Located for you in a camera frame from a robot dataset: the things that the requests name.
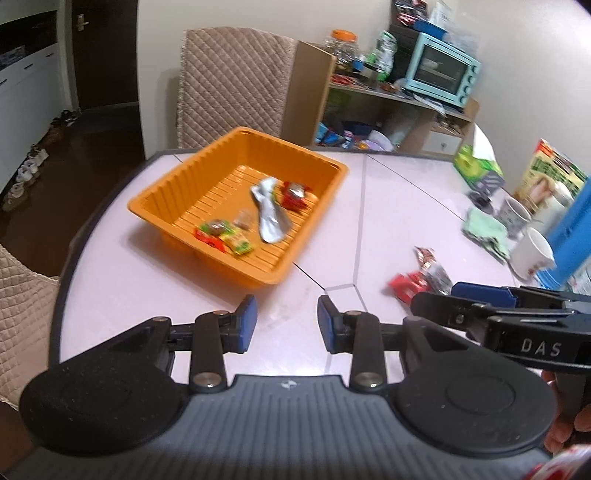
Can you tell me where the yellow white carton box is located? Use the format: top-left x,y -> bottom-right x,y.
515,138 -> 589,217

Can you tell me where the grey phone stand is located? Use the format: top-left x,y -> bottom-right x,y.
468,173 -> 504,208

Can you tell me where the white cabinet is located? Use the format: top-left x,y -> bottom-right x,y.
0,32 -> 63,195

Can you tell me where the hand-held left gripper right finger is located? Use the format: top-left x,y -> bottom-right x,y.
317,295 -> 476,394

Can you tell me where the red cartoon snack packet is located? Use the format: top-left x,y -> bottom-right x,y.
388,272 -> 432,303

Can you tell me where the dark grey snack packet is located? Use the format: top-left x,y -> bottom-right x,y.
422,263 -> 454,296

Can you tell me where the silver foil wrapper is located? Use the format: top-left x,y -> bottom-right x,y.
249,178 -> 293,243

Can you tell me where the wooden shelf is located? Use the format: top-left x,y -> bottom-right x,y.
281,41 -> 480,155

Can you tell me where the grey snack packet red top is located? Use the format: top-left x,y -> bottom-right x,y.
414,246 -> 437,273

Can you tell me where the green cloth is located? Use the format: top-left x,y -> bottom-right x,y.
463,208 -> 511,261

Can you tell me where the beige quilted chair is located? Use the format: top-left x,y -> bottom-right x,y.
176,28 -> 298,149
0,242 -> 63,409

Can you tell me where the blue thermos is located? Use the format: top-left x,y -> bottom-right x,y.
538,178 -> 591,291

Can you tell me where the clear jar orange lid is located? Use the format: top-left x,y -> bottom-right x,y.
323,29 -> 361,70

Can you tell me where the green snack bag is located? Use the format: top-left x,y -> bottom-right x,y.
369,30 -> 398,77

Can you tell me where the yellow candy packet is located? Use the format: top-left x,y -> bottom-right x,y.
224,231 -> 256,257

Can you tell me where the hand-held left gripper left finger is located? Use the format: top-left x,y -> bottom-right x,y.
106,294 -> 258,394

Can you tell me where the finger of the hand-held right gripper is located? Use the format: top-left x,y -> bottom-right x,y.
410,292 -> 496,336
451,281 -> 570,308

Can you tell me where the green tissue pack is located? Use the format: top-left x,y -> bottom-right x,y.
453,122 -> 504,190

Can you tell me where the dark door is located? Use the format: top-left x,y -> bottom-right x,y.
69,0 -> 140,112

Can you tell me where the orange plastic tray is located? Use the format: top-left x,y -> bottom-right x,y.
127,126 -> 349,287

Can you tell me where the teal toaster oven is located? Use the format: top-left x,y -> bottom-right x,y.
403,31 -> 482,109

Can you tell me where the white cartoon mug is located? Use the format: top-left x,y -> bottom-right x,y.
510,227 -> 557,282

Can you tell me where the white mug grey pattern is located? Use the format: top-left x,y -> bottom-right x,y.
496,196 -> 546,238

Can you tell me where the small red snack packet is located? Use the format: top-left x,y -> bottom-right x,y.
279,181 -> 317,213

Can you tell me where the row of shoes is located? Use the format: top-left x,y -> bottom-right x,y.
2,108 -> 79,213

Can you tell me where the red green candy wrapper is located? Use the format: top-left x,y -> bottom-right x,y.
194,220 -> 232,252

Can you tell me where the person's right hand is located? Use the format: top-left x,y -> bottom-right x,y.
541,371 -> 591,455

